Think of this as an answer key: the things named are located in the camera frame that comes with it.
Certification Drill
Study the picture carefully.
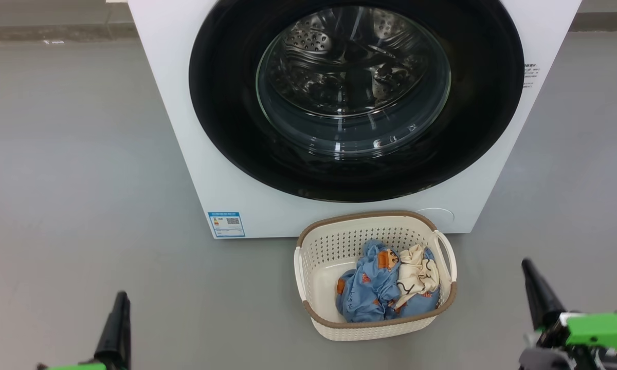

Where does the cream perforated laundry basket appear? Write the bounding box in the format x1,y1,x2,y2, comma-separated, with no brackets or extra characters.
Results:
294,210,458,342

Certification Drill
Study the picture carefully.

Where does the round white filter cover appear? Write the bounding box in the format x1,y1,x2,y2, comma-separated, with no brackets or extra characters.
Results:
416,207,456,230

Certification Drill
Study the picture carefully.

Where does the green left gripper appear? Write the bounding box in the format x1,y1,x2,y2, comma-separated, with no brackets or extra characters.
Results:
36,291,132,370

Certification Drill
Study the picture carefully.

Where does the cream garment with black lines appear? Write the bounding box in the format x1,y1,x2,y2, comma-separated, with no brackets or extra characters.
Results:
393,244,440,309

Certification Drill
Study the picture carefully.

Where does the small printed text sticker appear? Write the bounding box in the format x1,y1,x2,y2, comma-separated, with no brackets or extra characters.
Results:
523,62,541,89

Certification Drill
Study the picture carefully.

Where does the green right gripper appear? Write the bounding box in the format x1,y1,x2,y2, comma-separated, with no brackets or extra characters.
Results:
518,258,617,370

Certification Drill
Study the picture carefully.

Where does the white front-load washing machine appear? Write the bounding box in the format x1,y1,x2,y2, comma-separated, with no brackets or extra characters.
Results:
128,0,583,240

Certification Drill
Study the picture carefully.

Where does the blue cartoon print garment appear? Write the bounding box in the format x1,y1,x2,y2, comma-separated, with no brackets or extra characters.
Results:
336,239,441,323

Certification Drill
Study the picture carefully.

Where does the blue energy label sticker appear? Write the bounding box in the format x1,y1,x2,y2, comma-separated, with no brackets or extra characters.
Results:
208,211,246,238

